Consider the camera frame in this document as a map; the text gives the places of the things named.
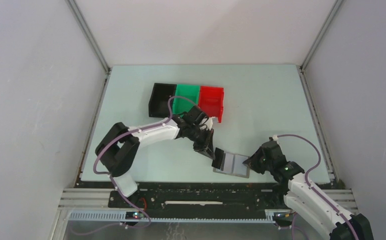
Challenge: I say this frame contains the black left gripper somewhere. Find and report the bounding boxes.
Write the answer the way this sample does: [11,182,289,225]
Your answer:
[187,125,215,160]

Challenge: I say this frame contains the beige leather card holder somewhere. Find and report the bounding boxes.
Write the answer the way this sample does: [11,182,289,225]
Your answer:
[213,153,250,179]

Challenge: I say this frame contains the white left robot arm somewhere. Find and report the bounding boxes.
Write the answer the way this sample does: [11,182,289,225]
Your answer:
[93,109,218,208]

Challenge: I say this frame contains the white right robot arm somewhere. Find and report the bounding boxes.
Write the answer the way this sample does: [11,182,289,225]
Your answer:
[243,138,374,240]

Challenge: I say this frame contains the red plastic bin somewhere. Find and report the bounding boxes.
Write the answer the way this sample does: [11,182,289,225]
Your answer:
[198,85,225,123]

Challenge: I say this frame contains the green plastic bin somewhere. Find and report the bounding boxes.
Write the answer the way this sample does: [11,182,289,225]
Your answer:
[172,84,201,114]

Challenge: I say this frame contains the black plastic bin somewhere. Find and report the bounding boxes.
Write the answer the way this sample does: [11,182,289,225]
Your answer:
[148,82,177,118]

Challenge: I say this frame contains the aluminium frame rail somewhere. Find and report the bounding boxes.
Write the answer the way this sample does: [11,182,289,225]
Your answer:
[57,187,323,224]

